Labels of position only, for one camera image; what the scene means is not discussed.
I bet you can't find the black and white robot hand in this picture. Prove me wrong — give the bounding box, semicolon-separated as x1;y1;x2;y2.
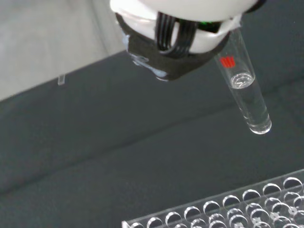
109;0;266;82

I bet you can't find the clear plastic test tube rack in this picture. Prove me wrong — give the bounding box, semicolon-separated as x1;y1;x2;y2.
121;169;304;228

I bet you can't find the black bench cloth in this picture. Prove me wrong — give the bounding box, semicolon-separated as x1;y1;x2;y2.
0;0;304;228

